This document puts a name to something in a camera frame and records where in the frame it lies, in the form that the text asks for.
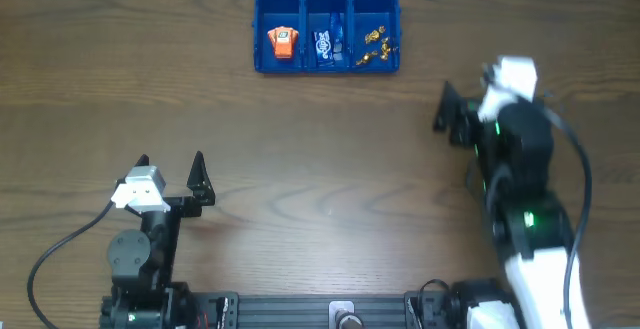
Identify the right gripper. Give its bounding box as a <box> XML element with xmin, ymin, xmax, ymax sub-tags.
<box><xmin>432</xmin><ymin>80</ymin><xmax>482</xmax><ymax>146</ymax></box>

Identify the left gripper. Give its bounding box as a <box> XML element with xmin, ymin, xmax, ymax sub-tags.
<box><xmin>134</xmin><ymin>150</ymin><xmax>218</xmax><ymax>219</ymax></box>

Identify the blue candy pack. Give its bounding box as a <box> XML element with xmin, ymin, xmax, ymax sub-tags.
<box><xmin>328</xmin><ymin>12</ymin><xmax>347</xmax><ymax>63</ymax></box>
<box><xmin>312</xmin><ymin>29</ymin><xmax>335</xmax><ymax>68</ymax></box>

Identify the orange candy box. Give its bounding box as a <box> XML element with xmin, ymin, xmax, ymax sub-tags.
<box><xmin>266</xmin><ymin>26</ymin><xmax>300</xmax><ymax>61</ymax></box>

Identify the blue tray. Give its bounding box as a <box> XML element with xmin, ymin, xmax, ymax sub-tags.
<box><xmin>253</xmin><ymin>0</ymin><xmax>402</xmax><ymax>75</ymax></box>

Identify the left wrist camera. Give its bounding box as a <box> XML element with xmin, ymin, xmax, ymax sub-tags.
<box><xmin>110</xmin><ymin>164</ymin><xmax>172</xmax><ymax>214</ymax></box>

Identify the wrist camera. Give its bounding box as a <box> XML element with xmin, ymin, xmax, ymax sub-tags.
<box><xmin>110</xmin><ymin>164</ymin><xmax>172</xmax><ymax>214</ymax></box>
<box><xmin>477</xmin><ymin>55</ymin><xmax>540</xmax><ymax>123</ymax></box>

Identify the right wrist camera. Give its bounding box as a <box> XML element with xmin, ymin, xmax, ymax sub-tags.
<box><xmin>477</xmin><ymin>55</ymin><xmax>540</xmax><ymax>123</ymax></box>

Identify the black cable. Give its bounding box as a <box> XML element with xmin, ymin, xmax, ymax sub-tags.
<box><xmin>27</xmin><ymin>199</ymin><xmax>117</xmax><ymax>329</ymax></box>
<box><xmin>542</xmin><ymin>106</ymin><xmax>595</xmax><ymax>329</ymax></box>

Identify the mounting rail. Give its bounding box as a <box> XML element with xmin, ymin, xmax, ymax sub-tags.
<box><xmin>99</xmin><ymin>291</ymin><xmax>521</xmax><ymax>329</ymax></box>

